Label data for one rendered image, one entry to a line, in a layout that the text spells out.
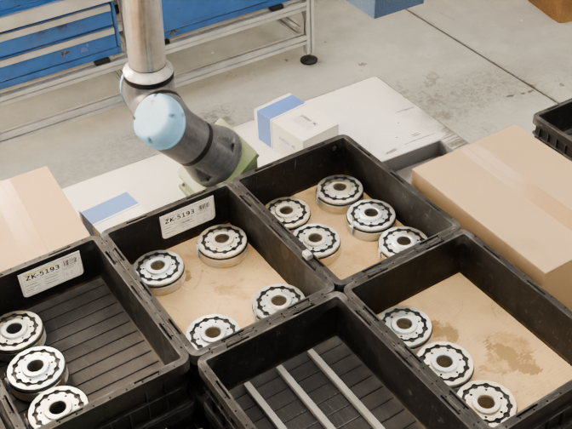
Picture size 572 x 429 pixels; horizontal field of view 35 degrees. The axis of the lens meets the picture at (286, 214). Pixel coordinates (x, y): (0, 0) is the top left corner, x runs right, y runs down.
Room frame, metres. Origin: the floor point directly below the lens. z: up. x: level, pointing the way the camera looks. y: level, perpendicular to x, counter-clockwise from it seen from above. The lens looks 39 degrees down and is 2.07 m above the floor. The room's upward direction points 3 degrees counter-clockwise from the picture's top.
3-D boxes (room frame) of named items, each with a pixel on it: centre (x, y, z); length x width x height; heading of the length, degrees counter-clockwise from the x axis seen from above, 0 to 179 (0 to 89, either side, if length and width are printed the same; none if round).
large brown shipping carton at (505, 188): (1.47, -0.51, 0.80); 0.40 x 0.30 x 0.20; 31
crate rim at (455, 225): (1.42, -0.11, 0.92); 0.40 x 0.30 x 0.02; 31
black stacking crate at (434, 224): (1.42, -0.11, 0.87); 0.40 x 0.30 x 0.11; 31
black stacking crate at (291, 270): (1.26, 0.14, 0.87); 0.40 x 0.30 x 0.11; 31
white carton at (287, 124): (1.96, -0.04, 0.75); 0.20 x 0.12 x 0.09; 37
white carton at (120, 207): (1.56, 0.37, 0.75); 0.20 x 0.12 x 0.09; 36
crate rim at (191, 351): (1.26, 0.14, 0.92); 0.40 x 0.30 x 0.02; 31
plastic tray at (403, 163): (1.73, -0.33, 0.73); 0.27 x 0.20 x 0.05; 118
